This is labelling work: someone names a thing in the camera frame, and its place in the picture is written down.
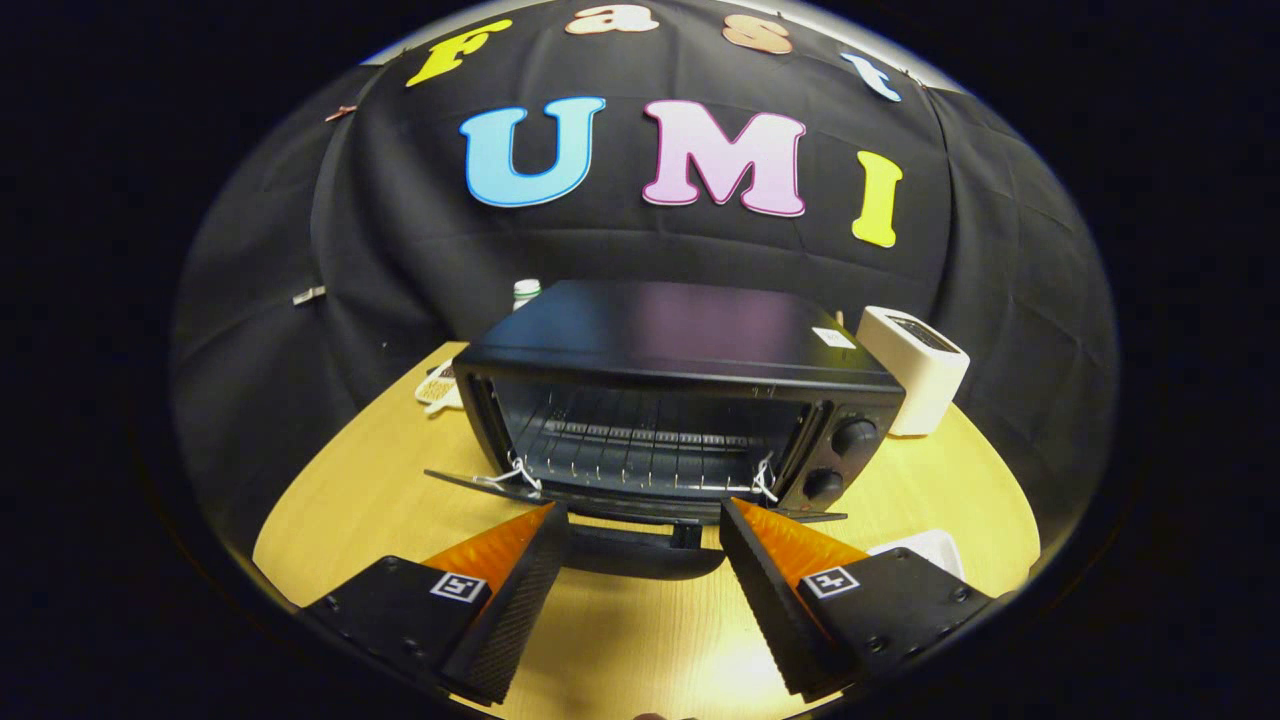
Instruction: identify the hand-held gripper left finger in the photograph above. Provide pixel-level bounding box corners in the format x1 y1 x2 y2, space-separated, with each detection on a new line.
297 503 572 707

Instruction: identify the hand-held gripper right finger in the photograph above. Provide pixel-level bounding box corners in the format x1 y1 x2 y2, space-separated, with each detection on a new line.
719 498 1001 701

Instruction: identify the white square plate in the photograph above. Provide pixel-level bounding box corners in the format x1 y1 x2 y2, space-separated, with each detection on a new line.
868 529 966 581

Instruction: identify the black toaster oven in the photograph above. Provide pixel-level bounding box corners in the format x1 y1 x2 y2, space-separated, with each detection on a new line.
424 279 907 581

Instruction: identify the metal oven rack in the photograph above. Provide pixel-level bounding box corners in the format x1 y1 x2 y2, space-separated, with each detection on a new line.
505 415 791 498

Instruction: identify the white toaster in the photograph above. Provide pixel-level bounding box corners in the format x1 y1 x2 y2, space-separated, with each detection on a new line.
856 305 971 438

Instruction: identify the small white snack dish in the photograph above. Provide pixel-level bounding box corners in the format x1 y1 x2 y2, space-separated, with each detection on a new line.
415 362 466 413

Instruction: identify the black backdrop cloth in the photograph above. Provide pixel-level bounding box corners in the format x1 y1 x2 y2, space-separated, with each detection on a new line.
168 0 1118 561

